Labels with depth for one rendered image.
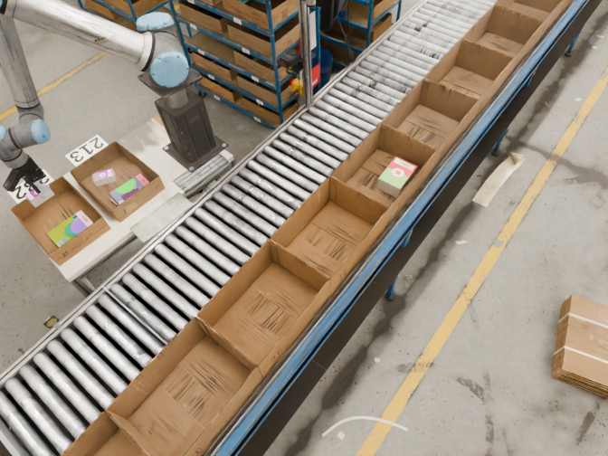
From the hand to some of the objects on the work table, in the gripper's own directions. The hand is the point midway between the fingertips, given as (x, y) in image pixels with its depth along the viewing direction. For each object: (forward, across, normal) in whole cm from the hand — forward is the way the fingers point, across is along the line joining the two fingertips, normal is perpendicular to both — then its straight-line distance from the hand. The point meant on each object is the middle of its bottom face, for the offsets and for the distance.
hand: (39, 194), depth 201 cm
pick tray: (+18, -7, 0) cm, 20 cm away
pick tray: (+18, -8, -32) cm, 37 cm away
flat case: (+16, -17, -33) cm, 41 cm away
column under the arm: (+18, -16, -74) cm, 78 cm away
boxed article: (+18, +1, -29) cm, 34 cm away
